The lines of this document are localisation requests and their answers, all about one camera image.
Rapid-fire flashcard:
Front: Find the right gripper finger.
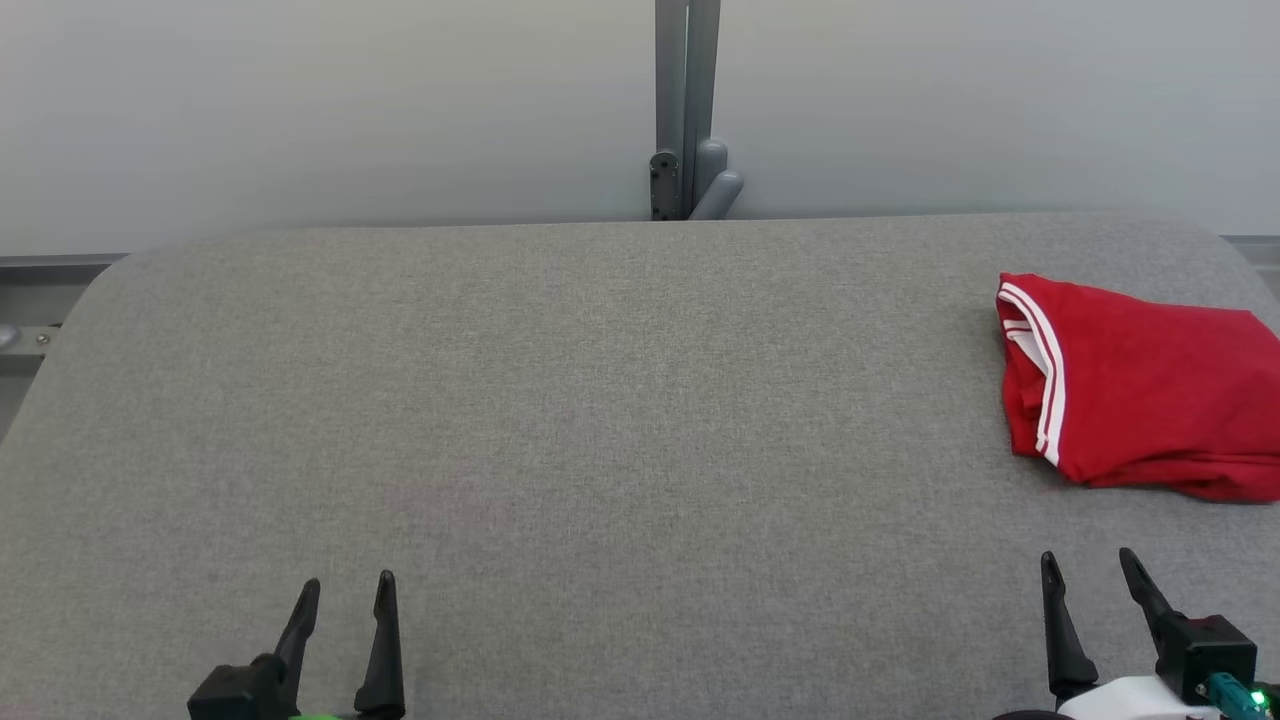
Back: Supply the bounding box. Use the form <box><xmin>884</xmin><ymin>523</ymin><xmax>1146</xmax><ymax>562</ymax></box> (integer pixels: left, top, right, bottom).
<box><xmin>1118</xmin><ymin>547</ymin><xmax>1177</xmax><ymax>634</ymax></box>
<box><xmin>1040</xmin><ymin>551</ymin><xmax>1100</xmax><ymax>702</ymax></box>

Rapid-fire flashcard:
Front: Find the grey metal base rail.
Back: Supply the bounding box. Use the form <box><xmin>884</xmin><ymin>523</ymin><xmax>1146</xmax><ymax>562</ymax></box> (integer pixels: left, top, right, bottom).
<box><xmin>0</xmin><ymin>253</ymin><xmax>131</xmax><ymax>269</ymax></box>

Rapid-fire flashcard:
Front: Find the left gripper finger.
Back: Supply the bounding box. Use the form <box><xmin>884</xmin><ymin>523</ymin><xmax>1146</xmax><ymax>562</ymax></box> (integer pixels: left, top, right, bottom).
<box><xmin>272</xmin><ymin>578</ymin><xmax>322</xmax><ymax>692</ymax></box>
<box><xmin>354</xmin><ymin>570</ymin><xmax>407</xmax><ymax>717</ymax></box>

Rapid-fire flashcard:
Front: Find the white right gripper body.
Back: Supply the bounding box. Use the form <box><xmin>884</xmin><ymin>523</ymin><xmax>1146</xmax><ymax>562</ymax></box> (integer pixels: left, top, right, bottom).
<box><xmin>1058</xmin><ymin>677</ymin><xmax>1222</xmax><ymax>720</ymax></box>

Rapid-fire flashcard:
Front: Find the teal camera cable connector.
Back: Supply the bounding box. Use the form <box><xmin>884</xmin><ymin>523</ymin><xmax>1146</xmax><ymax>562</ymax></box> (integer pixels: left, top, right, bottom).
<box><xmin>1207</xmin><ymin>672</ymin><xmax>1257</xmax><ymax>719</ymax></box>

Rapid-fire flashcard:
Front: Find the red and white printed jersey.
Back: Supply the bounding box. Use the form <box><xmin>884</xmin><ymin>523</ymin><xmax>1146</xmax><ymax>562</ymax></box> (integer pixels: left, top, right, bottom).
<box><xmin>995</xmin><ymin>272</ymin><xmax>1280</xmax><ymax>504</ymax></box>

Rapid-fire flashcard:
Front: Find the grey metal upright post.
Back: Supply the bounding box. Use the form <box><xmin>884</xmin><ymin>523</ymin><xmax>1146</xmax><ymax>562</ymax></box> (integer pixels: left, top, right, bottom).
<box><xmin>650</xmin><ymin>0</ymin><xmax>745</xmax><ymax>222</ymax></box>

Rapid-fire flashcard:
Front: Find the grey metal frame with foot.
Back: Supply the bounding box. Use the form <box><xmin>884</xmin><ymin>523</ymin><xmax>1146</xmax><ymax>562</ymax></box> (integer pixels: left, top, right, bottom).
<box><xmin>0</xmin><ymin>322</ymin><xmax>59</xmax><ymax>356</ymax></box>

